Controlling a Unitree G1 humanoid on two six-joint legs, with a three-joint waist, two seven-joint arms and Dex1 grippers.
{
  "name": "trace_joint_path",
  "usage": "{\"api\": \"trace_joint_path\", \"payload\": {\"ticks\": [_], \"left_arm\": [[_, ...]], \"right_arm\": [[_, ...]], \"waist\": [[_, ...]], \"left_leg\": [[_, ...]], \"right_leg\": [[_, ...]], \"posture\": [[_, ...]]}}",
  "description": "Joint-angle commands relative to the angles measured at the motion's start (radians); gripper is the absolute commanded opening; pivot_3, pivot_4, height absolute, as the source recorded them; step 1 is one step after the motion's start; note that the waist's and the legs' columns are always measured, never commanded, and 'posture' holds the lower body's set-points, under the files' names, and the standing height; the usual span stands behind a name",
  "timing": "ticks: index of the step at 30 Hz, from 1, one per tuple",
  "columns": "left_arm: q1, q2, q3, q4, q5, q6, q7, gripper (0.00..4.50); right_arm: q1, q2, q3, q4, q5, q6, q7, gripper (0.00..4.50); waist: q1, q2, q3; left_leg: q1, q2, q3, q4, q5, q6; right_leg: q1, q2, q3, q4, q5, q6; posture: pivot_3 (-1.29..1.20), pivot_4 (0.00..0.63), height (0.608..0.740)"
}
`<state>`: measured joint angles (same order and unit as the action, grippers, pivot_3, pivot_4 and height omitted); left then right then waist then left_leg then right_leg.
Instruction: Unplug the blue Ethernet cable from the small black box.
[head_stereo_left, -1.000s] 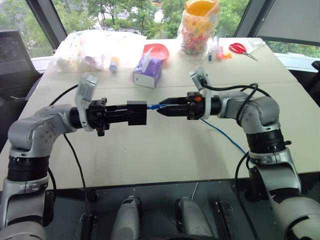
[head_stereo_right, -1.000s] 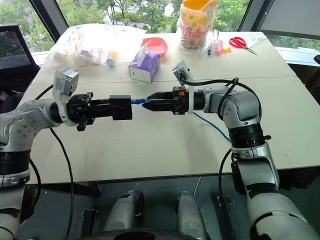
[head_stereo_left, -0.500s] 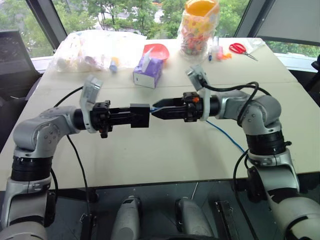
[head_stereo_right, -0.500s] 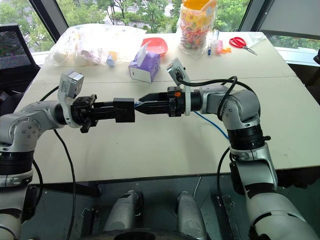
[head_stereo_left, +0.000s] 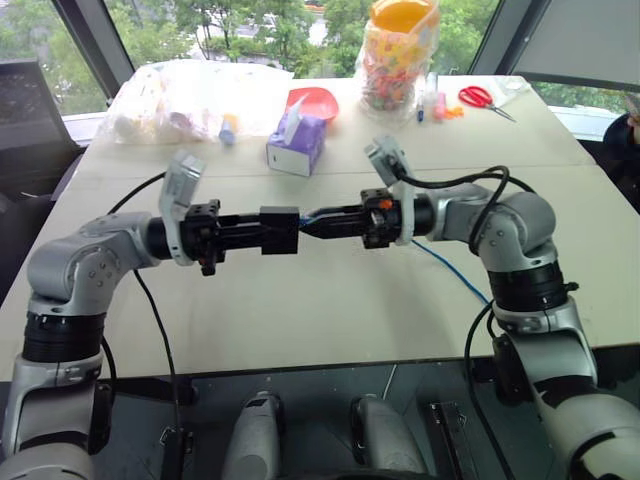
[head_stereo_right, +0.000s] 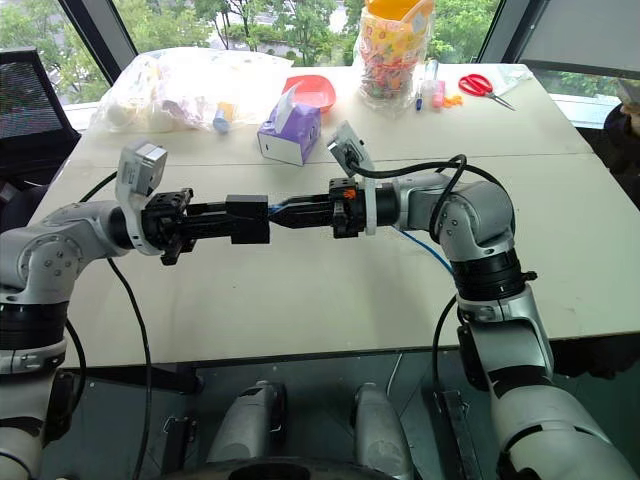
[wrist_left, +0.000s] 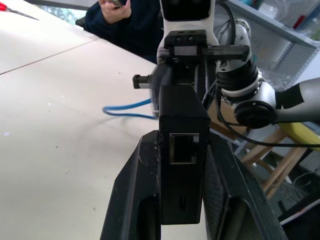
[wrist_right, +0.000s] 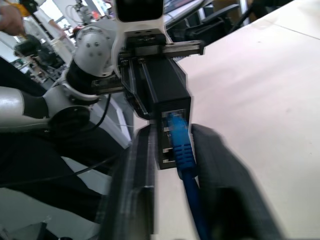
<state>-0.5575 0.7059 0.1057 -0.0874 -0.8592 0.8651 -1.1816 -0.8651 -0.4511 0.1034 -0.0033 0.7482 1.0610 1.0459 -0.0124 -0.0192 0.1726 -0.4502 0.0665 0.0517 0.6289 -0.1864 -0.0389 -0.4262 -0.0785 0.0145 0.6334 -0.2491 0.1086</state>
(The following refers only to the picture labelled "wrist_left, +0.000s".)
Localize person in dark blue jacket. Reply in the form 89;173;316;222
84;0;166;65

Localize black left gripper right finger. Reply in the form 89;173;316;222
201;131;289;240

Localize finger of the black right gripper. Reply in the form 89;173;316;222
192;59;219;107
149;63;175;120

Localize grey metal shelf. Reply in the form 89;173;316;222
214;0;320;92

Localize red item on shelf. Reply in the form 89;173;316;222
293;14;306;29

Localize yellow object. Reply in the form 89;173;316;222
278;121;320;150

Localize blue Ethernet cable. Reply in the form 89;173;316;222
101;97;160;120

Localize red-handled scissors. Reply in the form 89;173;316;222
0;3;40;21

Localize wooden stool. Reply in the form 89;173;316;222
240;126;310;201

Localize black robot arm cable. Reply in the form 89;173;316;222
203;1;320;149

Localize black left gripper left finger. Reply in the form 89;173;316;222
99;130;161;240

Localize brown cardboard box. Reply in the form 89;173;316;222
206;99;251;137

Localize person's bare hand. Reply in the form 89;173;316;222
98;0;132;25

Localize small black box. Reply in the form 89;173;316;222
158;84;211;225

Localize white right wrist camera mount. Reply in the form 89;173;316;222
156;0;218;61

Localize white cable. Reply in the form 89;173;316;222
281;171;315;202

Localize small dark handheld object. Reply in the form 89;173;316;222
108;0;126;9

